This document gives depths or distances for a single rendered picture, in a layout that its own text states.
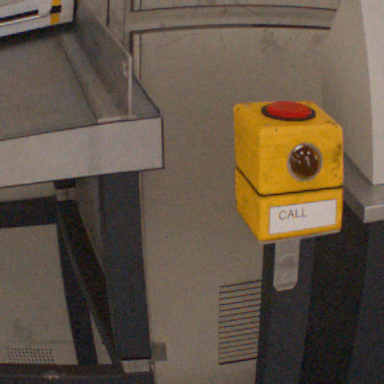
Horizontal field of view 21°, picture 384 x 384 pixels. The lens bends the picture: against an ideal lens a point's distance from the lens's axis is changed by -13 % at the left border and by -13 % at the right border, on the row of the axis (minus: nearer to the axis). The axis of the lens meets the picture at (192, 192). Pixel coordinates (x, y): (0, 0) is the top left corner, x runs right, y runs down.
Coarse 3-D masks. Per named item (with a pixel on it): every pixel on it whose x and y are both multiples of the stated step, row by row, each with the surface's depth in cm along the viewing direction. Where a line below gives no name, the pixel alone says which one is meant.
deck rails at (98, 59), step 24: (72, 24) 164; (96, 24) 134; (72, 48) 145; (96, 48) 134; (120, 48) 114; (96, 72) 130; (120, 72) 115; (96, 96) 119; (120, 96) 116; (96, 120) 112; (120, 120) 111
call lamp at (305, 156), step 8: (296, 144) 91; (304, 144) 91; (312, 144) 91; (296, 152) 91; (304, 152) 90; (312, 152) 91; (320, 152) 92; (288, 160) 91; (296, 160) 91; (304, 160) 90; (312, 160) 90; (320, 160) 91; (288, 168) 91; (296, 168) 91; (304, 168) 90; (312, 168) 91; (320, 168) 92; (296, 176) 92; (304, 176) 91; (312, 176) 91
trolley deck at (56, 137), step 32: (32, 32) 165; (0, 64) 144; (32, 64) 140; (64, 64) 138; (0, 96) 126; (32, 96) 124; (64, 96) 122; (0, 128) 112; (32, 128) 111; (64, 128) 110; (96, 128) 111; (128, 128) 112; (160, 128) 113; (0, 160) 109; (32, 160) 110; (64, 160) 111; (96, 160) 112; (128, 160) 113; (160, 160) 114
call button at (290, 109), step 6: (276, 102) 95; (282, 102) 95; (288, 102) 95; (294, 102) 95; (270, 108) 94; (276, 108) 93; (282, 108) 93; (288, 108) 93; (294, 108) 94; (300, 108) 94; (306, 108) 94; (276, 114) 93; (282, 114) 93; (288, 114) 93; (294, 114) 93; (300, 114) 93; (306, 114) 93
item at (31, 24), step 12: (24, 0) 156; (36, 0) 156; (72, 0) 158; (0, 12) 155; (12, 12) 156; (24, 12) 156; (36, 12) 157; (60, 12) 158; (72, 12) 159; (12, 24) 156; (24, 24) 157; (36, 24) 158; (0, 36) 157
